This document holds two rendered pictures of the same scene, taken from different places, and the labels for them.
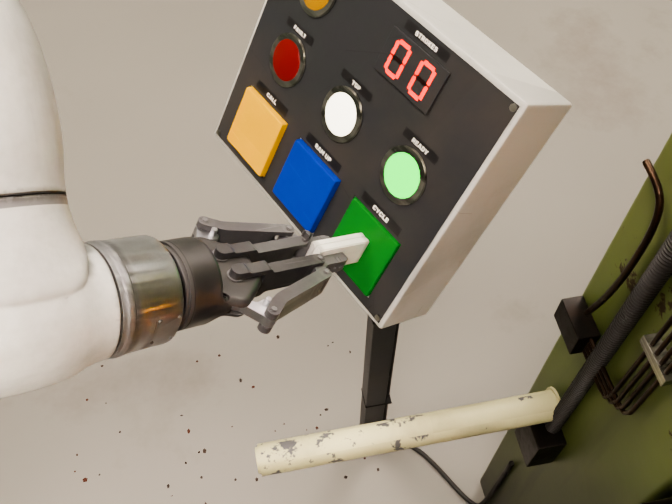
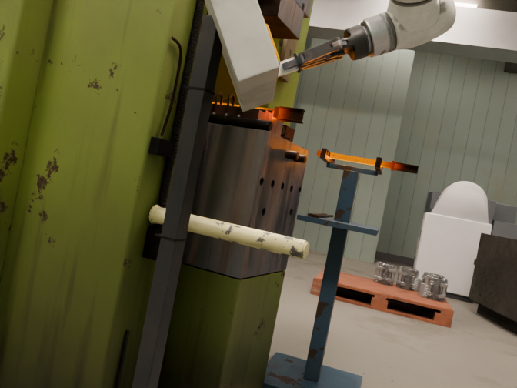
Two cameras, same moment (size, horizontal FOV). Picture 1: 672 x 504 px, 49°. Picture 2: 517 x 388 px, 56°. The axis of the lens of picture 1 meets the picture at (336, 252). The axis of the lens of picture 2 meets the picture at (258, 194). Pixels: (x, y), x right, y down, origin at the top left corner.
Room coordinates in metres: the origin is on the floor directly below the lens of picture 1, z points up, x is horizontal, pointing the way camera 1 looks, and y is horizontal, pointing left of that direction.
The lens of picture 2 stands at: (1.33, 0.65, 0.74)
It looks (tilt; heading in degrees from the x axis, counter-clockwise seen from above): 0 degrees down; 215
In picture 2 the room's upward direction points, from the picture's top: 11 degrees clockwise
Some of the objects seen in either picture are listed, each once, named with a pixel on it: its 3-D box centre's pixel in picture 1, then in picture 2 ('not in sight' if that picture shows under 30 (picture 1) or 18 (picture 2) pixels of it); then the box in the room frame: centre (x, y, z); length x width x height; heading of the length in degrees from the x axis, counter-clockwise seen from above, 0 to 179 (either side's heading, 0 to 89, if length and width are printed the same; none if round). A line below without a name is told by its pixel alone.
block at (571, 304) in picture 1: (576, 324); (161, 147); (0.45, -0.31, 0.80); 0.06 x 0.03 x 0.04; 11
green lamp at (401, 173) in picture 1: (402, 175); not in sight; (0.45, -0.06, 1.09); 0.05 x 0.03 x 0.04; 11
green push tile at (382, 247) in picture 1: (365, 246); not in sight; (0.43, -0.03, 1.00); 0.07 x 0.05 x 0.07; 36
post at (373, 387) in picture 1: (380, 329); (168, 266); (0.58, -0.08, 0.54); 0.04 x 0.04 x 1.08; 11
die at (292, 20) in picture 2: not in sight; (235, 12); (0.09, -0.46, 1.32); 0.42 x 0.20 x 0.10; 101
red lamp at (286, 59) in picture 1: (287, 60); not in sight; (0.62, 0.05, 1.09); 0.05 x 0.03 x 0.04; 11
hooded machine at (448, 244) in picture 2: not in sight; (451, 237); (-4.32, -0.66, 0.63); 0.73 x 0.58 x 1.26; 113
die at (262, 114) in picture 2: not in sight; (215, 116); (0.09, -0.46, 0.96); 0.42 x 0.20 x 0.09; 101
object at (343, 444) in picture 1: (409, 432); (225, 231); (0.37, -0.11, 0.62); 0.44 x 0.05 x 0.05; 101
